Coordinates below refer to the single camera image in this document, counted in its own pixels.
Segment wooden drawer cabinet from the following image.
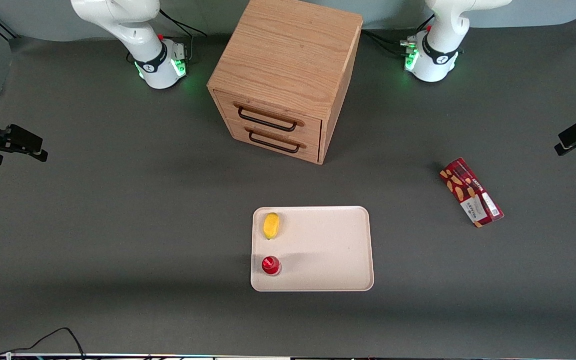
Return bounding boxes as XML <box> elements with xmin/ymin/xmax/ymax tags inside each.
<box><xmin>207</xmin><ymin>0</ymin><xmax>364</xmax><ymax>166</ymax></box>

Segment yellow mango toy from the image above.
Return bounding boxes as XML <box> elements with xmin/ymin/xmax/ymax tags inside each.
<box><xmin>263</xmin><ymin>212</ymin><xmax>280</xmax><ymax>241</ymax></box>

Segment wooden drawer front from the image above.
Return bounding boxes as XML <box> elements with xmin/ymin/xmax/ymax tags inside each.
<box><xmin>227</xmin><ymin>119</ymin><xmax>321</xmax><ymax>164</ymax></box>
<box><xmin>215</xmin><ymin>91</ymin><xmax>323</xmax><ymax>145</ymax></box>

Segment black right arm base cables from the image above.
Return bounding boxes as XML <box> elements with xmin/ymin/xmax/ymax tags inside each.
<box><xmin>159</xmin><ymin>7</ymin><xmax>208</xmax><ymax>65</ymax></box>

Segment black left arm base cables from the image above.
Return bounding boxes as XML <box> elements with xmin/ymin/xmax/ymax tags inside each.
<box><xmin>362</xmin><ymin>14</ymin><xmax>434</xmax><ymax>58</ymax></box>

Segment beige plastic tray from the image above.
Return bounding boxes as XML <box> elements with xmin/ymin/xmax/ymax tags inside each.
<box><xmin>250</xmin><ymin>206</ymin><xmax>375</xmax><ymax>292</ymax></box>

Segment black arm base cables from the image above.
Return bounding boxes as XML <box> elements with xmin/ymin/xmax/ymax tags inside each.
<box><xmin>362</xmin><ymin>14</ymin><xmax>434</xmax><ymax>58</ymax></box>
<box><xmin>159</xmin><ymin>7</ymin><xmax>208</xmax><ymax>65</ymax></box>

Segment black metal drawer handle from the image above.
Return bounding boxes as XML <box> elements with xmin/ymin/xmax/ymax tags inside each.
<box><xmin>248</xmin><ymin>130</ymin><xmax>301</xmax><ymax>154</ymax></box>
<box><xmin>237</xmin><ymin>105</ymin><xmax>299</xmax><ymax>133</ymax></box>

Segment black cable on table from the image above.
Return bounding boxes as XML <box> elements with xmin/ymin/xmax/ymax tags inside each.
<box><xmin>0</xmin><ymin>327</ymin><xmax>86</xmax><ymax>360</ymax></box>

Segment red cookie box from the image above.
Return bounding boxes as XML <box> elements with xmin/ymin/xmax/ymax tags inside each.
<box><xmin>439</xmin><ymin>157</ymin><xmax>505</xmax><ymax>228</ymax></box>

